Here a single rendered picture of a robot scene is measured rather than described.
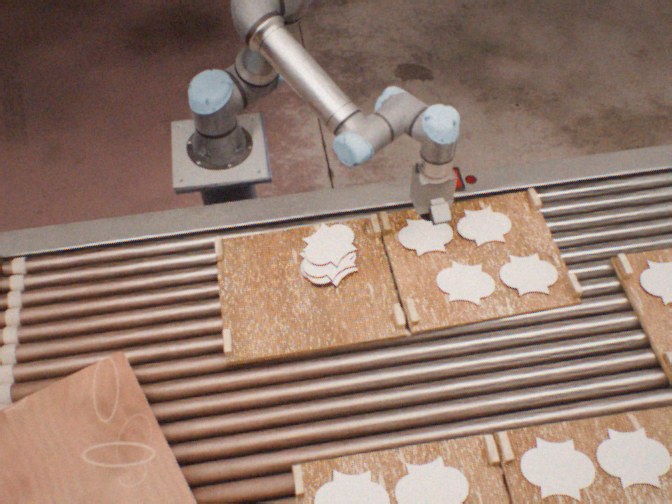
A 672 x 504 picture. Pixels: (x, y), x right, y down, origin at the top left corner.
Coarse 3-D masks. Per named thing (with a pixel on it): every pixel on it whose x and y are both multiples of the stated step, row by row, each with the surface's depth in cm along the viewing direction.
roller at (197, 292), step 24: (576, 240) 181; (600, 240) 182; (624, 240) 184; (168, 288) 174; (192, 288) 173; (216, 288) 174; (0, 312) 170; (24, 312) 170; (48, 312) 170; (72, 312) 171; (96, 312) 172
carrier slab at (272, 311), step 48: (240, 240) 180; (288, 240) 180; (240, 288) 171; (288, 288) 171; (336, 288) 171; (384, 288) 171; (240, 336) 164; (288, 336) 163; (336, 336) 163; (384, 336) 163
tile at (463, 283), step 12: (456, 264) 173; (480, 264) 173; (444, 276) 171; (456, 276) 171; (468, 276) 171; (480, 276) 171; (444, 288) 169; (456, 288) 169; (468, 288) 169; (480, 288) 169; (492, 288) 169; (456, 300) 168; (468, 300) 167
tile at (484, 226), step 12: (468, 216) 182; (480, 216) 182; (492, 216) 182; (504, 216) 182; (468, 228) 180; (480, 228) 180; (492, 228) 180; (504, 228) 180; (468, 240) 179; (480, 240) 178; (492, 240) 178; (504, 240) 177
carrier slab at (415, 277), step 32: (448, 224) 182; (512, 224) 182; (544, 224) 182; (416, 256) 176; (448, 256) 176; (480, 256) 176; (544, 256) 176; (416, 288) 171; (448, 320) 165; (480, 320) 166
